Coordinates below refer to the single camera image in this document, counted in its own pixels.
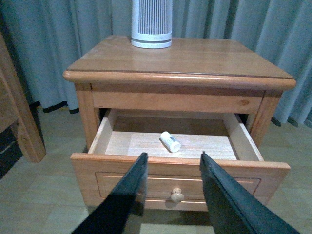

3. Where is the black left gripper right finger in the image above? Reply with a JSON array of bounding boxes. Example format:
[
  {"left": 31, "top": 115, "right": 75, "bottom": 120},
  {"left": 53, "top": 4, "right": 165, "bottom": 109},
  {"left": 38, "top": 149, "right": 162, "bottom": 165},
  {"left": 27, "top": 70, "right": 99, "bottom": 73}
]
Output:
[{"left": 200, "top": 153, "right": 298, "bottom": 234}]

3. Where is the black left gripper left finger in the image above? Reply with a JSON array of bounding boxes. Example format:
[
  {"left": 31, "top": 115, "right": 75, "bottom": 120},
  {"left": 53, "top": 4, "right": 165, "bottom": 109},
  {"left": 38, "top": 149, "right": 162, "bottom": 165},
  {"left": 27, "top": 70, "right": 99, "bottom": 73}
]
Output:
[{"left": 72, "top": 153, "right": 148, "bottom": 234}]

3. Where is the white medicine bottle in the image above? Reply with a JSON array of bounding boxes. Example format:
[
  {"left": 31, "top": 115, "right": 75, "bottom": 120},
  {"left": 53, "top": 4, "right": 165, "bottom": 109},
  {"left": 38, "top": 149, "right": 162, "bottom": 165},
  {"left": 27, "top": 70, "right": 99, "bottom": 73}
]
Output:
[{"left": 160, "top": 131, "right": 181, "bottom": 153}]

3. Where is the wooden drawer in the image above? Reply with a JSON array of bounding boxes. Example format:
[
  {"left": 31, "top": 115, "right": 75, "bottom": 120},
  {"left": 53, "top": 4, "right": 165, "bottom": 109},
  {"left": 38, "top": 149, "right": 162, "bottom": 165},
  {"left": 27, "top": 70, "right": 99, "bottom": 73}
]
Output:
[{"left": 71, "top": 109, "right": 290, "bottom": 211}]

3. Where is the wooden nightstand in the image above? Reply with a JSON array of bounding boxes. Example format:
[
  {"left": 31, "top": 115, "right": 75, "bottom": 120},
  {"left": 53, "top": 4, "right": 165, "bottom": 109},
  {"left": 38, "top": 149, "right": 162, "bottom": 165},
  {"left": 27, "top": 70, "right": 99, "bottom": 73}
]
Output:
[{"left": 62, "top": 35, "right": 297, "bottom": 212}]

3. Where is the grey curtain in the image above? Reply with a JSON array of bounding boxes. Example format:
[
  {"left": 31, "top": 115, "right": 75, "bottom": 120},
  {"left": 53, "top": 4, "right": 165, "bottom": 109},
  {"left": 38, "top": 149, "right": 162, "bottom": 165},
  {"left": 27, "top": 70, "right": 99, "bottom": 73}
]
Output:
[{"left": 0, "top": 0, "right": 312, "bottom": 126}]

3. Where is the white tower fan heater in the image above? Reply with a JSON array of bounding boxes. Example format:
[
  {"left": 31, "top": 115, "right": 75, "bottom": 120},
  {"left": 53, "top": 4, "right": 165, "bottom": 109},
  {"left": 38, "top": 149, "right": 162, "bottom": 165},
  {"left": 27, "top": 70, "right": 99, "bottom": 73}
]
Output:
[{"left": 131, "top": 0, "right": 173, "bottom": 49}]

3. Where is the wooden bed frame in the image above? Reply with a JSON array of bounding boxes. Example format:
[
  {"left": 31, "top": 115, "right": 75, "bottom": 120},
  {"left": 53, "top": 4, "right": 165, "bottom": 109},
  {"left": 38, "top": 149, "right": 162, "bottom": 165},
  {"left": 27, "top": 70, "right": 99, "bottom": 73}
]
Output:
[{"left": 0, "top": 36, "right": 46, "bottom": 162}]

